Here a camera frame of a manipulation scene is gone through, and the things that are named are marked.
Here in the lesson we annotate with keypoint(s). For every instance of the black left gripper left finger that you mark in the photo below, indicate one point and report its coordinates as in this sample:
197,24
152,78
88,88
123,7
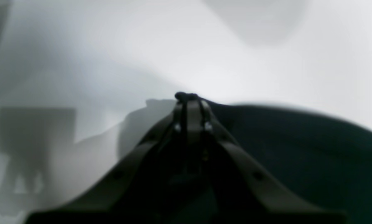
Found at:
119,196

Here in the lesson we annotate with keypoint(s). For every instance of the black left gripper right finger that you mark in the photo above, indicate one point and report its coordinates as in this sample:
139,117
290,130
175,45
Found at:
246,192

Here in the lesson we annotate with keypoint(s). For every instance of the dark printed T-shirt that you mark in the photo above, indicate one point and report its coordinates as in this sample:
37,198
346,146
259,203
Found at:
325,161

